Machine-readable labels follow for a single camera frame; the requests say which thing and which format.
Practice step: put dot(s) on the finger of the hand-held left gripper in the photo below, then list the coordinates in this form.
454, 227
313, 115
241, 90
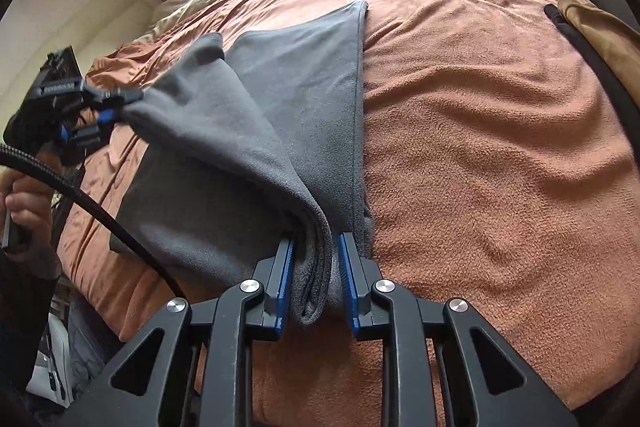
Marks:
120, 98
87, 138

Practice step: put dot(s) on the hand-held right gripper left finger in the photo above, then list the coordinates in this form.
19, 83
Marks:
286, 287

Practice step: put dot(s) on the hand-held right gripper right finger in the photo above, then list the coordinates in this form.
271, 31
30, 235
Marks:
347, 287

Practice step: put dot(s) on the grey t-shirt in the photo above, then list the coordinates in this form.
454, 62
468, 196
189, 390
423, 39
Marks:
210, 132

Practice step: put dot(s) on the person's left hand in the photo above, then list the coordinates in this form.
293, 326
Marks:
35, 207

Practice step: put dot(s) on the orange blanket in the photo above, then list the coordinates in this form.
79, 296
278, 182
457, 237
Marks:
475, 132

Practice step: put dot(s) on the folded black cloth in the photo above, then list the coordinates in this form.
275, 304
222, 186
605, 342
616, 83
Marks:
600, 62

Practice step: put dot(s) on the folded brown cloth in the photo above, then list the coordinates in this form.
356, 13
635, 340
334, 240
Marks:
610, 37

